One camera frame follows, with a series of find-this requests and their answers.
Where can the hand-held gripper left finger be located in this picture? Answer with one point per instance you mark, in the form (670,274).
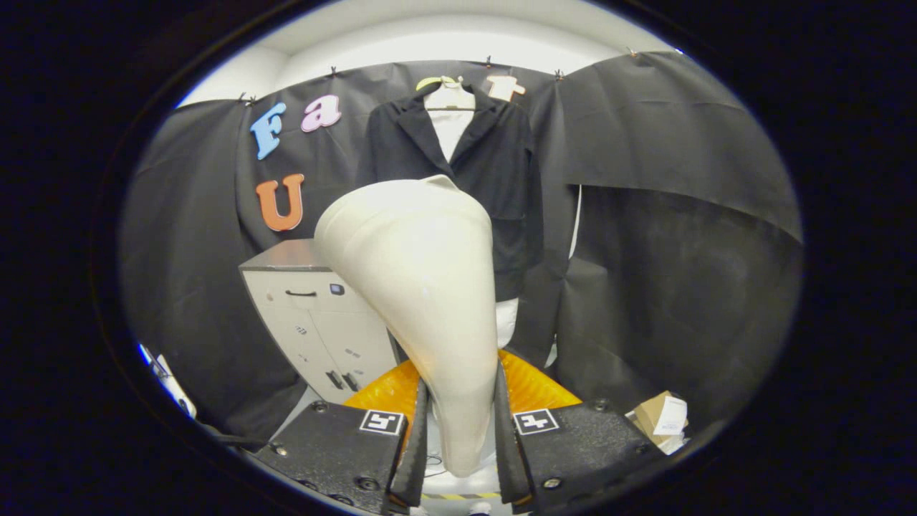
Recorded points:
(418,466)

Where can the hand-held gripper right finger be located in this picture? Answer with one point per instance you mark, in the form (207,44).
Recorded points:
(503,459)

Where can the white garment steamer head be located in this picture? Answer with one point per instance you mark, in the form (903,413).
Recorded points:
(415,287)

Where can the black button jacket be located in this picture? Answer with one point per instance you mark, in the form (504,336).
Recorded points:
(509,179)

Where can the brown cardboard box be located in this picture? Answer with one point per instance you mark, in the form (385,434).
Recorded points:
(648,416)

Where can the grey cabinet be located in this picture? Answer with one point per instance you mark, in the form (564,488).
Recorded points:
(301,330)

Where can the white object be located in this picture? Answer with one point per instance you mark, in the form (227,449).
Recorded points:
(172,390)

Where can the black backdrop cloth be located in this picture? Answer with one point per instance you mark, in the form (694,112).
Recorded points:
(680,215)

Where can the white mannequin torso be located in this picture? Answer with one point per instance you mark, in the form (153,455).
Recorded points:
(450,129)

